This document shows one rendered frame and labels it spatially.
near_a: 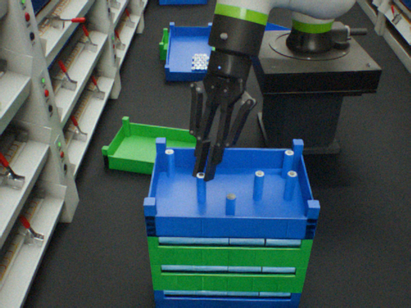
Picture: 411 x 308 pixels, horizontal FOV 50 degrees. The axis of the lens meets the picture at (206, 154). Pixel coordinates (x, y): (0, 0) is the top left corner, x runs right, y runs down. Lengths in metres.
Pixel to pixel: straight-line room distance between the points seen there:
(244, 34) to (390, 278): 0.75
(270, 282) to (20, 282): 0.55
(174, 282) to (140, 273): 0.27
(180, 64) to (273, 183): 1.21
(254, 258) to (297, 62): 0.68
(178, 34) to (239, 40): 1.44
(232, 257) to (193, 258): 0.07
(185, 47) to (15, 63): 1.19
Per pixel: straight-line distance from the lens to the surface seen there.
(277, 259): 0.85
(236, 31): 0.75
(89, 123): 1.54
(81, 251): 1.24
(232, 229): 0.78
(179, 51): 2.09
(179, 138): 1.56
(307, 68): 1.30
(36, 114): 1.11
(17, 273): 1.11
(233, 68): 0.76
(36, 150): 1.13
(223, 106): 0.78
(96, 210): 1.34
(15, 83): 1.03
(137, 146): 1.56
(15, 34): 1.03
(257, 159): 0.93
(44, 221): 1.21
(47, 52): 1.16
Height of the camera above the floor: 0.92
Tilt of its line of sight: 37 degrees down
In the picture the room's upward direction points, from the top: straight up
